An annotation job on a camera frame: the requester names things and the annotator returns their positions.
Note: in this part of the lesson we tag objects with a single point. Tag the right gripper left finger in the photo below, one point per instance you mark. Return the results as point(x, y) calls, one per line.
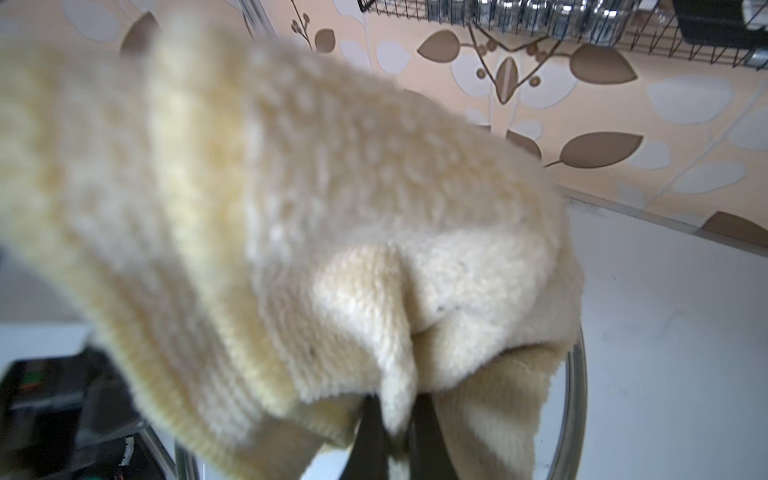
point(368, 459)

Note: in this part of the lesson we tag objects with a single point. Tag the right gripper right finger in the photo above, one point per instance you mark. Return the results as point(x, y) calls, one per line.
point(429, 458)

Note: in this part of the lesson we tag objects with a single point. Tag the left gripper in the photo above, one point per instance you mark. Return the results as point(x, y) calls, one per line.
point(74, 418)

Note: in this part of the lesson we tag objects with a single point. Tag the glass pot lid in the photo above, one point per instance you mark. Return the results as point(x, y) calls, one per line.
point(329, 465)

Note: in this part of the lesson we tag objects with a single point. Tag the yellow cloth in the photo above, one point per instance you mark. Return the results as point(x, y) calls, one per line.
point(262, 236)

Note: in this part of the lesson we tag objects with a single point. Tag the socket set holder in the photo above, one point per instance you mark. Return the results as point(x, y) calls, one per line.
point(725, 24)

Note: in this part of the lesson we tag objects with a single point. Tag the back wire basket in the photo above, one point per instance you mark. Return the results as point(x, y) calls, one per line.
point(666, 46)

